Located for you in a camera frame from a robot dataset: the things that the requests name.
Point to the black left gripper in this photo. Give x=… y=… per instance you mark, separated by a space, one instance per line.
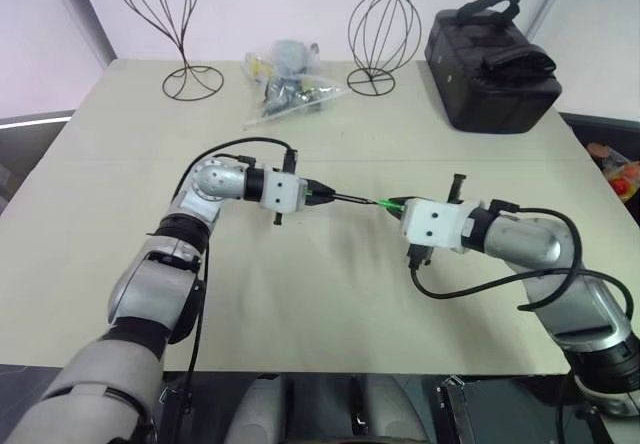
x=312 y=195

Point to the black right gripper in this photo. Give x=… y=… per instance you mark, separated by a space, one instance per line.
x=457 y=188

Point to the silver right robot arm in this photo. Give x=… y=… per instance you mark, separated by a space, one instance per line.
x=550 y=274

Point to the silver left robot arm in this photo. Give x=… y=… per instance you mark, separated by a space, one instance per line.
x=150 y=284

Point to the clear plastic bag of items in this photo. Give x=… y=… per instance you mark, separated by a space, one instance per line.
x=295 y=91

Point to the black fabric carry bag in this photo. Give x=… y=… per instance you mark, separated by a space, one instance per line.
x=490 y=84

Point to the dark bin with colourful items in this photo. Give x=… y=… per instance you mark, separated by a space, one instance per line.
x=617 y=169

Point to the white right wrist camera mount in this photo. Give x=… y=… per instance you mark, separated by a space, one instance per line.
x=434 y=224

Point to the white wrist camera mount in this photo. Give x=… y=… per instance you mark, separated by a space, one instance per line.
x=434 y=224
x=281 y=190

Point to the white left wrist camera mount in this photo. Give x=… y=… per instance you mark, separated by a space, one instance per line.
x=281 y=190

